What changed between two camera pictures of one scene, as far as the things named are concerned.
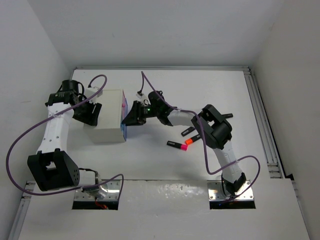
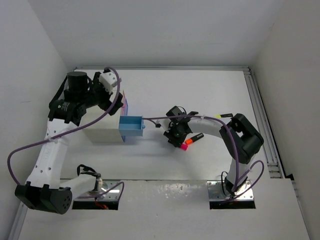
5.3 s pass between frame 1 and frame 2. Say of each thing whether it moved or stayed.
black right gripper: moved
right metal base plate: stayed
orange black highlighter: stayed
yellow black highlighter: stayed
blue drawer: moved
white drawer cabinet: stayed
